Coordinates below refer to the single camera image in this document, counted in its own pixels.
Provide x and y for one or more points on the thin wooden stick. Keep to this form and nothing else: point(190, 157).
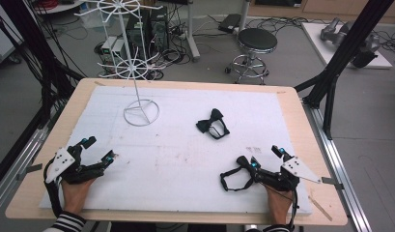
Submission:
point(320, 208)

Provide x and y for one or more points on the black flat box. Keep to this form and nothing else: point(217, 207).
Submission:
point(230, 22)

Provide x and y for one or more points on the white power supply box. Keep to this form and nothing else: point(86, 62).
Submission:
point(113, 48)

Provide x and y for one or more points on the grey metal desk leg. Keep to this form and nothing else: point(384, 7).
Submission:
point(191, 35)

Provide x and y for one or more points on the grey metal bracket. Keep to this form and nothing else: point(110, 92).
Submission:
point(332, 182)
point(31, 169)

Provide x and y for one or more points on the black computer tower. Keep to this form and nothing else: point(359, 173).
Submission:
point(153, 29)

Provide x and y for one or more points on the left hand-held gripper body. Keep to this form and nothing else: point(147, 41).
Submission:
point(60, 164)

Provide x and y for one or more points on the person's right hand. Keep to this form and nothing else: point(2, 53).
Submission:
point(279, 206)

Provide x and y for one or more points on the white foam mat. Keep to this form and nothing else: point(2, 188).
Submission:
point(185, 161)

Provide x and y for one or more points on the white round table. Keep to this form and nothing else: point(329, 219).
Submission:
point(56, 7)

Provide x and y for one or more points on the black metal frame post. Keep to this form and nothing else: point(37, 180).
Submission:
point(346, 48)
point(21, 32)

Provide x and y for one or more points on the black round stool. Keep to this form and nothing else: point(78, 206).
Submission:
point(257, 38)

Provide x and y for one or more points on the person's left hand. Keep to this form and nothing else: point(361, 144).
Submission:
point(75, 196)

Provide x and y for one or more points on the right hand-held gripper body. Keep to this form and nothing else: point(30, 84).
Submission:
point(298, 170)

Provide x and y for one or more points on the aluminium side rail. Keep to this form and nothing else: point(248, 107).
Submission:
point(11, 180)
point(340, 167)

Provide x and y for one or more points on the white platform board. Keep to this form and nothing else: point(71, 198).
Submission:
point(317, 42)

